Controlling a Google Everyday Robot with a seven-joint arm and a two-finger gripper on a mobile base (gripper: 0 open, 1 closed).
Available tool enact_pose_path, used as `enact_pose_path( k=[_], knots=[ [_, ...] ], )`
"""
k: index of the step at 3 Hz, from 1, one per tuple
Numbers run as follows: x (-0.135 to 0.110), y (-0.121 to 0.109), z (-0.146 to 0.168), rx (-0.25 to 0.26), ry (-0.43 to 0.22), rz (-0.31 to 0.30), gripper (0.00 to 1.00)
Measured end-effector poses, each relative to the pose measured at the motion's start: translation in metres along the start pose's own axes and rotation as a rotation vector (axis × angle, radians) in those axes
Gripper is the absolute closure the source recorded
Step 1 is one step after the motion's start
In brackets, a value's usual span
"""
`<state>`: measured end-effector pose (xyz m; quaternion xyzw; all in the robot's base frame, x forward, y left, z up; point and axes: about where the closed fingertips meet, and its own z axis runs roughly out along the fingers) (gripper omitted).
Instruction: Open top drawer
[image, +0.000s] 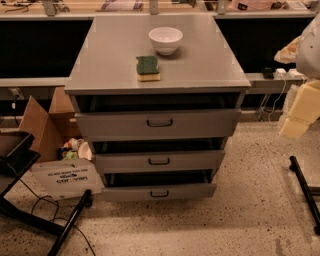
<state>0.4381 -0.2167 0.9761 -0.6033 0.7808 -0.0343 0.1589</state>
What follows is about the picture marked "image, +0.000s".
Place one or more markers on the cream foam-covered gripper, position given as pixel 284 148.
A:
pixel 310 53

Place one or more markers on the grey top drawer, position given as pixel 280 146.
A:
pixel 158 124

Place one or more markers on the grey drawer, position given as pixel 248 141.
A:
pixel 158 124
pixel 158 161
pixel 162 192

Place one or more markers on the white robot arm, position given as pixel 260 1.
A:
pixel 304 51

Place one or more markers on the grey bottom drawer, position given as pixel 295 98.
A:
pixel 162 192

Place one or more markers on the grey middle drawer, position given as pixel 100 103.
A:
pixel 158 161

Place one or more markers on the grey drawer cabinet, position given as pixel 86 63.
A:
pixel 202 74

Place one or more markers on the white power strip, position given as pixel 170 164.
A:
pixel 290 74

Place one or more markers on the black adapter on ledge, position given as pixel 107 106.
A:
pixel 267 73

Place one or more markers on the black stand leg right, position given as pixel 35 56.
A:
pixel 310 192

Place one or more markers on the white ceramic bowl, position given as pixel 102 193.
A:
pixel 165 40

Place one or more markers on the green yellow sponge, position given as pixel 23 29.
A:
pixel 147 68

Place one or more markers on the colourful items in box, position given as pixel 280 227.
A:
pixel 75 149

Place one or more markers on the brown cardboard box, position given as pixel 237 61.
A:
pixel 62 179

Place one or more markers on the black stand left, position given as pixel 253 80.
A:
pixel 16 158

